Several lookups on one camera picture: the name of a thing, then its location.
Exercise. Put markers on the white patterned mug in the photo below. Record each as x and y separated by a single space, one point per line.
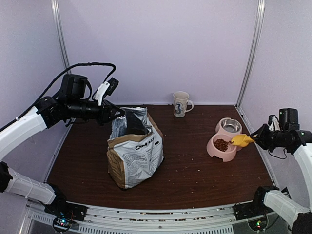
182 104

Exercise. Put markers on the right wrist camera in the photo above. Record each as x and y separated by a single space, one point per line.
273 123

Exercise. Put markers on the left aluminium frame post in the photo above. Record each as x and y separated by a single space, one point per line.
60 33

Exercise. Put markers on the yellow plastic scoop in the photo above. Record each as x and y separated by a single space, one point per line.
242 140

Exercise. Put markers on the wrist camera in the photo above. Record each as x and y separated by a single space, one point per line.
273 123
105 89

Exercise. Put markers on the brown pet food bag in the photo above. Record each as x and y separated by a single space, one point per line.
135 148

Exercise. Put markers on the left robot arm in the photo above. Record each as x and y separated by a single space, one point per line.
67 103

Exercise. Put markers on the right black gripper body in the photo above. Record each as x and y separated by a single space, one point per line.
266 140

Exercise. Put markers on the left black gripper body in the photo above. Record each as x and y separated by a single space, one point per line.
106 107

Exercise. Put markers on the aluminium frame post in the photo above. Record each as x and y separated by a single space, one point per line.
60 33
259 19

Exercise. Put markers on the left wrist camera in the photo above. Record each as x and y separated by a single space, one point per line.
105 89

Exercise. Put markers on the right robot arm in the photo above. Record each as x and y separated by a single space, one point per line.
298 143

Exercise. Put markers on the pink double pet bowl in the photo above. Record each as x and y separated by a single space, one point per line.
220 144

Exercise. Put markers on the right aluminium frame post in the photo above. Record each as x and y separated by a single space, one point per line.
259 19

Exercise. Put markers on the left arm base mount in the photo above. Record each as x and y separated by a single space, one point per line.
61 208

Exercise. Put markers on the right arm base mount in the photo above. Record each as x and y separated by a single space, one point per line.
251 209

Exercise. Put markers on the aluminium front rail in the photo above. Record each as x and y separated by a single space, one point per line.
212 220

